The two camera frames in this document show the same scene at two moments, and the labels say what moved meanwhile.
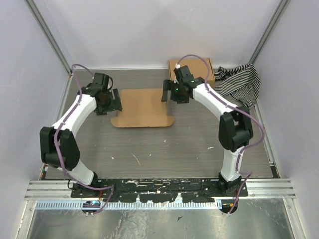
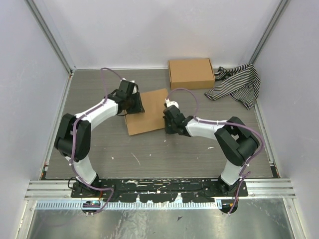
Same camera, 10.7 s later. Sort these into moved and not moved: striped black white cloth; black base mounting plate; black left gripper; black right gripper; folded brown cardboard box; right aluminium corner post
Moved: black right gripper; black left gripper
Not moved: striped black white cloth; right aluminium corner post; black base mounting plate; folded brown cardboard box
